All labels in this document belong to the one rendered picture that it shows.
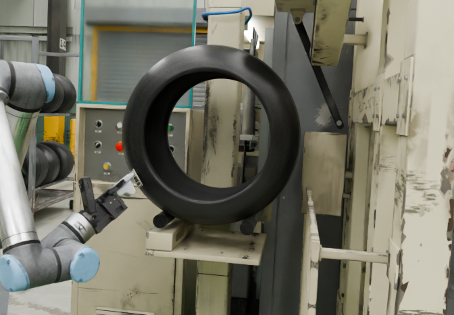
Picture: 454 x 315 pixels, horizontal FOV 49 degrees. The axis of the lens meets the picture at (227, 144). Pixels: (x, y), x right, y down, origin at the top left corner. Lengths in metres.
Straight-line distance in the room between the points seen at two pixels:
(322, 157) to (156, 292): 1.07
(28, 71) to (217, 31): 0.73
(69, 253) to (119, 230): 1.07
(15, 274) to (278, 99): 0.85
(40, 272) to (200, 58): 0.75
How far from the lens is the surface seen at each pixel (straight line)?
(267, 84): 1.50
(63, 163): 6.09
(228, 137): 1.91
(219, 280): 2.01
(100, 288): 2.52
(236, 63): 1.52
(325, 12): 1.49
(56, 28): 11.82
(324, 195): 1.84
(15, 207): 1.36
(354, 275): 1.93
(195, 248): 1.67
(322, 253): 1.07
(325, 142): 1.82
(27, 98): 1.59
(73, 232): 1.48
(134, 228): 2.39
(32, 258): 1.32
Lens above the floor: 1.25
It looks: 3 degrees down
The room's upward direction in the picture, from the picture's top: 3 degrees clockwise
